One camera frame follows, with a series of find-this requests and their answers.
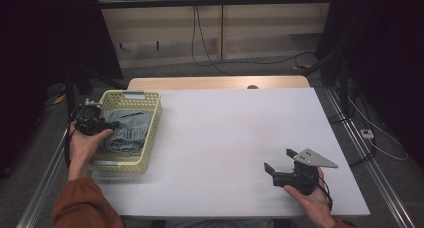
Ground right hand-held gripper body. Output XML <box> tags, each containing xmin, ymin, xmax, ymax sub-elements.
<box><xmin>272</xmin><ymin>148</ymin><xmax>339</xmax><ymax>196</ymax></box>

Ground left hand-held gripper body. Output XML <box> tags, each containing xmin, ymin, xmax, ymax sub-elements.
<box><xmin>73</xmin><ymin>98</ymin><xmax>113</xmax><ymax>137</ymax></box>

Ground light blue jeans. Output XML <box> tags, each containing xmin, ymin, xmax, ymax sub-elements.
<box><xmin>99</xmin><ymin>108</ymin><xmax>155</xmax><ymax>156</ymax></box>

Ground pale yellow plastic basket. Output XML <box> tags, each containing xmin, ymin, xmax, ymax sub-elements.
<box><xmin>87</xmin><ymin>89</ymin><xmax>163</xmax><ymax>174</ymax></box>

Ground person's left hand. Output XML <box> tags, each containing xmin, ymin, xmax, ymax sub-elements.
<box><xmin>67</xmin><ymin>120</ymin><xmax>115</xmax><ymax>182</ymax></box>

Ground person's right hand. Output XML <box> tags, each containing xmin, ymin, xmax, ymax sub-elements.
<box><xmin>283</xmin><ymin>167</ymin><xmax>336</xmax><ymax>227</ymax></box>

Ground black metal stand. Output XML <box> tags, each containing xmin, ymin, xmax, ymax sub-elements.
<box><xmin>63</xmin><ymin>67</ymin><xmax>128</xmax><ymax>127</ymax></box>

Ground white table mat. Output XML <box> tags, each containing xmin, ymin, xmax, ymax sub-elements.
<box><xmin>89</xmin><ymin>87</ymin><xmax>371</xmax><ymax>219</ymax></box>

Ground dark curtain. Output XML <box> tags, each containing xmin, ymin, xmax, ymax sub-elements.
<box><xmin>0</xmin><ymin>0</ymin><xmax>124</xmax><ymax>179</ymax></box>
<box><xmin>314</xmin><ymin>0</ymin><xmax>424</xmax><ymax>169</ymax></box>

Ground wooden table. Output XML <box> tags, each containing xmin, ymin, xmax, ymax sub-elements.
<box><xmin>127</xmin><ymin>75</ymin><xmax>311</xmax><ymax>91</ymax></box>

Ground black horizontal bar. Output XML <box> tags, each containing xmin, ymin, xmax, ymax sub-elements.
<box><xmin>96</xmin><ymin>0</ymin><xmax>334</xmax><ymax>10</ymax></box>

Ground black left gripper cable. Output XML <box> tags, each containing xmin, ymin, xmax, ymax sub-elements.
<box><xmin>63</xmin><ymin>104</ymin><xmax>84</xmax><ymax>169</ymax></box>

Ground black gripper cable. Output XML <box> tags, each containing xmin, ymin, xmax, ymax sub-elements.
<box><xmin>63</xmin><ymin>104</ymin><xmax>84</xmax><ymax>169</ymax></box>
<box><xmin>313</xmin><ymin>174</ymin><xmax>334</xmax><ymax>212</ymax></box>

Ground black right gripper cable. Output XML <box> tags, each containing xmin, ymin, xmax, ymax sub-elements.
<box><xmin>313</xmin><ymin>174</ymin><xmax>334</xmax><ymax>212</ymax></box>

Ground black floor cables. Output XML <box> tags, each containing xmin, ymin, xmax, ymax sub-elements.
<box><xmin>328</xmin><ymin>87</ymin><xmax>378</xmax><ymax>167</ymax></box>

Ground aluminium floor rail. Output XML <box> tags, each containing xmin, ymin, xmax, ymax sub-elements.
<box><xmin>16</xmin><ymin>111</ymin><xmax>84</xmax><ymax>228</ymax></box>
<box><xmin>324</xmin><ymin>87</ymin><xmax>416</xmax><ymax>228</ymax></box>

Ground white floor cable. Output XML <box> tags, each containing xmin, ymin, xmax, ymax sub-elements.
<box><xmin>346</xmin><ymin>96</ymin><xmax>409</xmax><ymax>162</ymax></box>

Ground black wall cable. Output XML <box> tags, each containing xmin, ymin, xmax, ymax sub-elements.
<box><xmin>190</xmin><ymin>6</ymin><xmax>315</xmax><ymax>68</ymax></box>
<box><xmin>194</xmin><ymin>6</ymin><xmax>235</xmax><ymax>77</ymax></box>

